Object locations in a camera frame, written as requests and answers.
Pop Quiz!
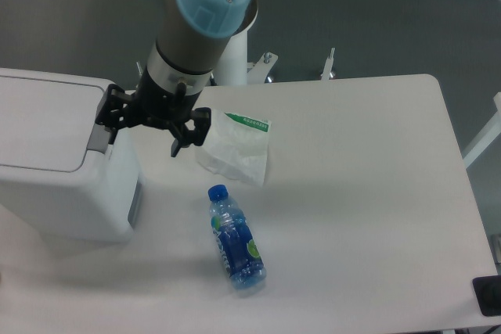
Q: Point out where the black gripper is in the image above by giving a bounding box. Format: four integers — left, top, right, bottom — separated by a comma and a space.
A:
95, 67, 211, 157

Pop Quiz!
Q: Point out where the grey lid push button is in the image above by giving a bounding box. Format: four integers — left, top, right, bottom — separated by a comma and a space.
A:
86, 124, 110, 154

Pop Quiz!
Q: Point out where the white trash can lid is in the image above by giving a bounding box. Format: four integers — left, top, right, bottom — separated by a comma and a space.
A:
1, 75, 104, 172

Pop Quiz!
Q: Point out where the white trash can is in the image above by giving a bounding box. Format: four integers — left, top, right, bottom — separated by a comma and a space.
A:
1, 68, 144, 242

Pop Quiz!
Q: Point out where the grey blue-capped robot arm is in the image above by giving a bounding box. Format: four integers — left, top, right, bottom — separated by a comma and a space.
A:
95, 0, 251, 156

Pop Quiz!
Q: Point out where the white plastic tissue packet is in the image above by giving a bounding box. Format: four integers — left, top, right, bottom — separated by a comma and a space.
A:
195, 109, 272, 187

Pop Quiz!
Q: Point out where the blue plastic drink bottle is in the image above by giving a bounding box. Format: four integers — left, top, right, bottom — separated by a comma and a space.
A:
207, 185, 267, 291

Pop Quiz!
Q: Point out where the black device at table corner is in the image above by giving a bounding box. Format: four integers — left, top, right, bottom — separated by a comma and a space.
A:
472, 275, 500, 317

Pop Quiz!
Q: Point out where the white left base bracket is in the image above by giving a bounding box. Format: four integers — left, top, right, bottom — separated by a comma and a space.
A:
135, 61, 146, 89

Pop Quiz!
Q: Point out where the white base bracket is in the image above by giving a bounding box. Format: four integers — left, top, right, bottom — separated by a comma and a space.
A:
135, 61, 146, 89
247, 52, 279, 84
320, 47, 336, 81

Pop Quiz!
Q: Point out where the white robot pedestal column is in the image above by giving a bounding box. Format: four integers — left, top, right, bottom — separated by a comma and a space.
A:
213, 31, 247, 86

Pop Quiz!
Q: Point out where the white middle base bracket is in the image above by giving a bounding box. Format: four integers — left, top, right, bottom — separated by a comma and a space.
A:
247, 52, 279, 84

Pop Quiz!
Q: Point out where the white right base bracket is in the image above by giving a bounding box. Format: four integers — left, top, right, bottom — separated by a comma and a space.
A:
320, 47, 336, 81

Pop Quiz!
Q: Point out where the white frame post right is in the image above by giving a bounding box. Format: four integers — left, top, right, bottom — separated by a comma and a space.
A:
462, 92, 500, 169

